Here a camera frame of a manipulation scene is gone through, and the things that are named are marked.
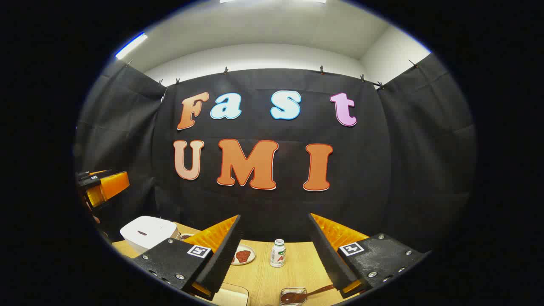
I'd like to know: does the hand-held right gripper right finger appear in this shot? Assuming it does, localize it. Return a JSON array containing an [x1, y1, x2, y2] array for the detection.
[[308, 213, 428, 298]]

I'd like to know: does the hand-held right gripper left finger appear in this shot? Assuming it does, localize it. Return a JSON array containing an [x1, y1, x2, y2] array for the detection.
[[133, 215, 244, 298]]

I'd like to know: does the clear rice container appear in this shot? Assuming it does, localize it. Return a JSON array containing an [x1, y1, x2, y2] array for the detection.
[[208, 283, 250, 306]]

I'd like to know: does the metal wire chopstick holder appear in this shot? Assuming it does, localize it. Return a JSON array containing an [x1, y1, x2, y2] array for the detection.
[[280, 288, 307, 306]]

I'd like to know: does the brown wooden spoon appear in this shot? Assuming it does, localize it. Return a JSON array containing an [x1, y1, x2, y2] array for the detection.
[[280, 284, 336, 304]]

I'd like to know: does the white rice cooker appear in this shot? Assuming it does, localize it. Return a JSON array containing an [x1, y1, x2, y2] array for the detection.
[[120, 216, 180, 255]]

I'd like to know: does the white round plate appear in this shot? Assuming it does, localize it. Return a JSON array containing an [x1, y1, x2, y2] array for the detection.
[[232, 244, 256, 266]]

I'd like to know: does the white drink bottle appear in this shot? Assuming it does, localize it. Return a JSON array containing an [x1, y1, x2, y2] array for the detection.
[[270, 239, 286, 268]]

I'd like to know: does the black backdrop cloth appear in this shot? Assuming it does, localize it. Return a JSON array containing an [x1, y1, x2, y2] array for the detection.
[[73, 53, 477, 255]]

